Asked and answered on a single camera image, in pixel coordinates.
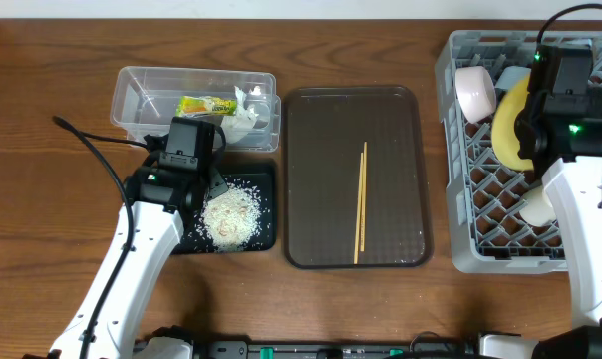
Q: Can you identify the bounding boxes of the wooden chopstick right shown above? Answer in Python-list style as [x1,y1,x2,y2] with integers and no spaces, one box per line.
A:
[360,142,368,252]

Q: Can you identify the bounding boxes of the brown serving tray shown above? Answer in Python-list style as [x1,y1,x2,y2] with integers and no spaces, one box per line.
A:
[284,86,434,269]

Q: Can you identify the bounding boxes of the rice food waste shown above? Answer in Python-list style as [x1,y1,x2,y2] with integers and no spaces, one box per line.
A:
[187,176,274,253]

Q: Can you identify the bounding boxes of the light blue bowl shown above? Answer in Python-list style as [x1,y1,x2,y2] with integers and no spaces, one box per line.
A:
[494,66,531,92]

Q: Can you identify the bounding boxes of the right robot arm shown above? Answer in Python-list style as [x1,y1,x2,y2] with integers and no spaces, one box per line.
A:
[478,81,602,358]

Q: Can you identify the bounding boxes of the yellow plate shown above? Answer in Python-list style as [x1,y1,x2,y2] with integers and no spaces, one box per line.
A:
[491,75,533,172]

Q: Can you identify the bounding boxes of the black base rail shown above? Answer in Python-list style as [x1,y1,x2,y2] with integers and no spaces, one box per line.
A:
[131,326,481,359]

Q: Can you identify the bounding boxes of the black tray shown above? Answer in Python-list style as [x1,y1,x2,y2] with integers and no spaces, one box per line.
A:
[173,163,277,255]

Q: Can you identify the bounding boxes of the grey dishwasher rack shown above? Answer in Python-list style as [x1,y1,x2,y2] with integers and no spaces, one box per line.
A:
[434,29,602,275]

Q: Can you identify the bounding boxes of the wooden chopstick left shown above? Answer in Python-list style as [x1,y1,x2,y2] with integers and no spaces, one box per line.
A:
[353,153,364,265]

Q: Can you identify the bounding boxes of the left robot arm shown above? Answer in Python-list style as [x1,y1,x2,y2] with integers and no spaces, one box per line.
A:
[47,129,226,358]

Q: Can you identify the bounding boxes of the pink bowl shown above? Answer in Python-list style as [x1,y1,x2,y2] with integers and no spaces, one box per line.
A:
[454,66,496,124]

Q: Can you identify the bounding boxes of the pale green cup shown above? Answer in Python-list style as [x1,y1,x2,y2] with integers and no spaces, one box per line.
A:
[519,185,556,227]

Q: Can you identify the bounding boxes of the clear plastic bin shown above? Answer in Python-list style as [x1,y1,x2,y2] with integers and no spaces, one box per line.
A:
[111,66,281,153]

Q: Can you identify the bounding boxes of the wooden chopstick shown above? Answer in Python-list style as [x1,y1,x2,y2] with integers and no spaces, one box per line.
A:
[360,142,368,252]
[353,153,364,265]

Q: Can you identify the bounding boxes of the white tissue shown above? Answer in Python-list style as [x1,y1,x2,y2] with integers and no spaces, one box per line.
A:
[221,86,257,144]

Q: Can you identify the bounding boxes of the green snack wrapper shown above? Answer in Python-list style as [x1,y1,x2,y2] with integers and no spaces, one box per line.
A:
[175,96,237,118]

